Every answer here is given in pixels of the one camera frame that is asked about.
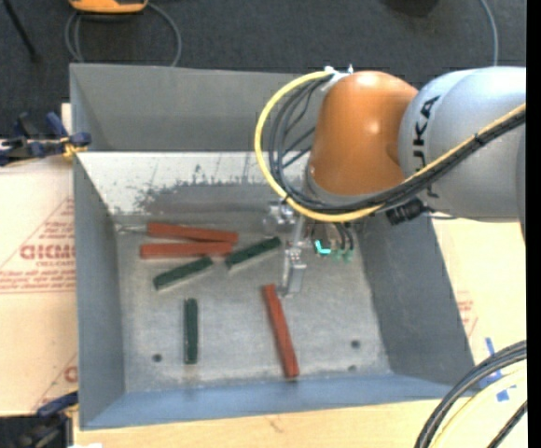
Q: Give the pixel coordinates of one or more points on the grey metal bin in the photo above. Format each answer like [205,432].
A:
[233,325]

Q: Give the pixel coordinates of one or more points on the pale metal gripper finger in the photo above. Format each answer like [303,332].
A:
[300,275]
[288,273]

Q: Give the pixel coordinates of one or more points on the red-brown flat block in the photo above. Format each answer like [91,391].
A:
[184,250]
[191,233]
[280,331]

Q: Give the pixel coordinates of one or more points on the dark green flat block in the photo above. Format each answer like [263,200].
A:
[184,273]
[253,251]
[190,331]

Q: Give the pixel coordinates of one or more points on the black cylinder on white bracket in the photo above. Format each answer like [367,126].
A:
[403,213]

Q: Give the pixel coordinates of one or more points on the brown cardboard board red print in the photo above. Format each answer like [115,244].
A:
[28,306]

